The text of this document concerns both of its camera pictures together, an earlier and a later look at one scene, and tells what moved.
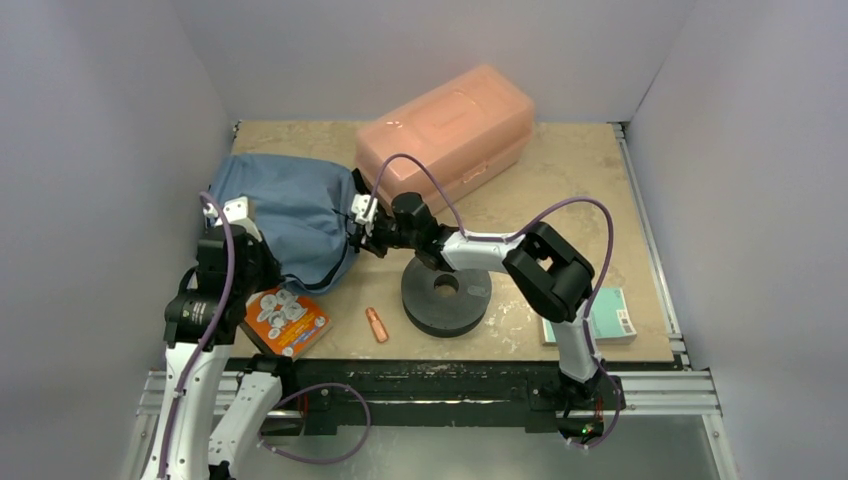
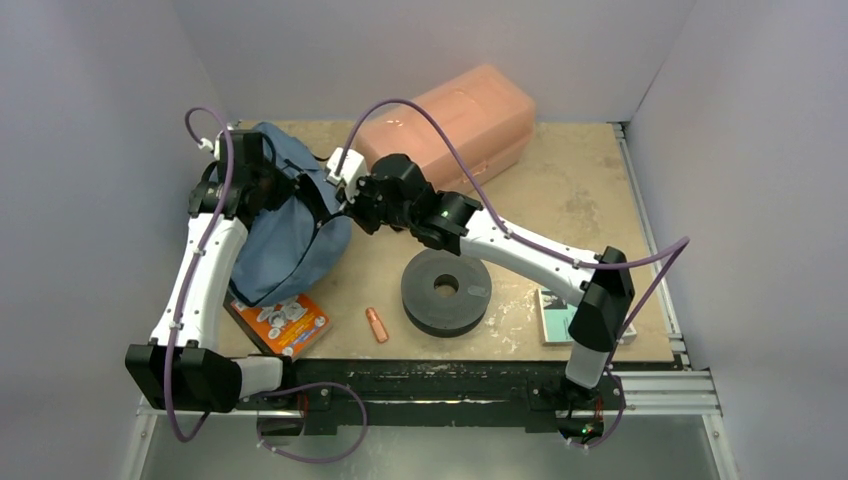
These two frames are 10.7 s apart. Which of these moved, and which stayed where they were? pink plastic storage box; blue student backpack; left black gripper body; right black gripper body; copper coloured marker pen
Moved: blue student backpack; left black gripper body; right black gripper body
Stayed: copper coloured marker pen; pink plastic storage box
